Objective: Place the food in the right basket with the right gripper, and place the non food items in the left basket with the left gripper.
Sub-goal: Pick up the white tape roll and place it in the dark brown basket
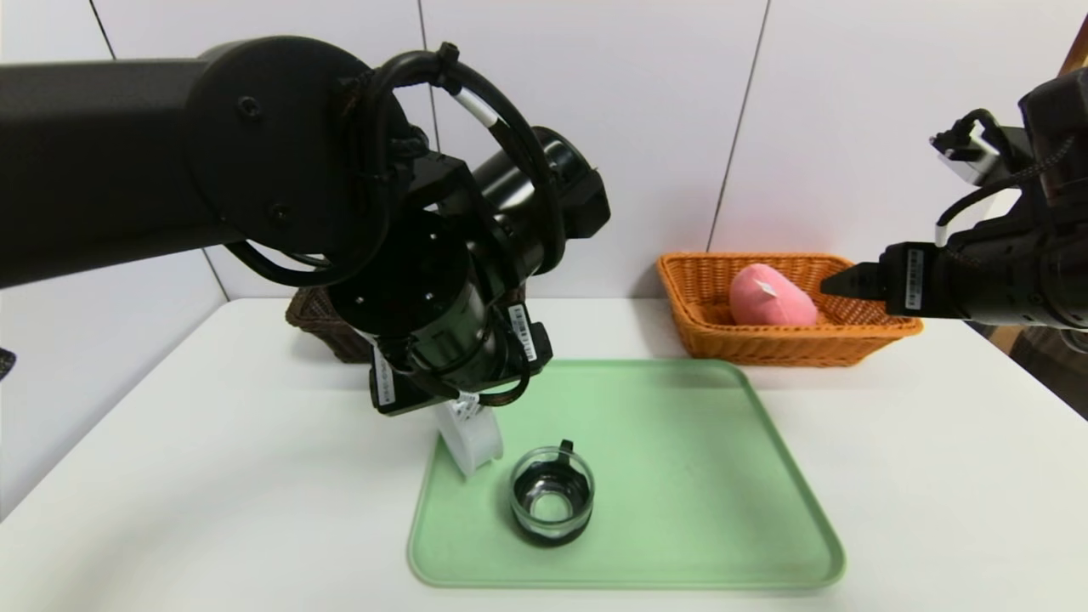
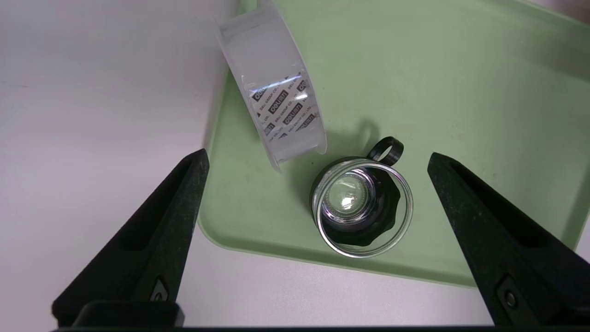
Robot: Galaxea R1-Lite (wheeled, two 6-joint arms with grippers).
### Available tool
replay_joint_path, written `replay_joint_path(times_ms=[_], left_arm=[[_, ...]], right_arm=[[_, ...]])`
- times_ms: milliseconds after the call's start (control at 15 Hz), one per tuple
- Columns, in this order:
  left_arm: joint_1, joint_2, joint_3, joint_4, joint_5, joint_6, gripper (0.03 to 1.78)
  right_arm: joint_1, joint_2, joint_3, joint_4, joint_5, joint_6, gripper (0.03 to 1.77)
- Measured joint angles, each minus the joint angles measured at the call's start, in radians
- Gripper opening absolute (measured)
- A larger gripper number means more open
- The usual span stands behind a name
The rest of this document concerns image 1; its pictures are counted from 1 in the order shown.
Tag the dark brown wicker basket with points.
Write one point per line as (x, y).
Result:
(327, 327)

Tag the white plastic tape roll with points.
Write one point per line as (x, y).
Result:
(472, 438)

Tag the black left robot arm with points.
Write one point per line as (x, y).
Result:
(127, 153)

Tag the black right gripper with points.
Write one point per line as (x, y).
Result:
(911, 279)

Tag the pink plush peach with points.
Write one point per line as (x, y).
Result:
(769, 297)

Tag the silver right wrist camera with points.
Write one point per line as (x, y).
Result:
(969, 157)

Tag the light green plastic tray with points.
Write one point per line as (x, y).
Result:
(680, 510)

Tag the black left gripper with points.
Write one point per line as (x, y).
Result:
(399, 387)

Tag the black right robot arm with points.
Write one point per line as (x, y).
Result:
(1037, 272)

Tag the orange wicker basket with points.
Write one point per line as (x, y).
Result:
(778, 344)

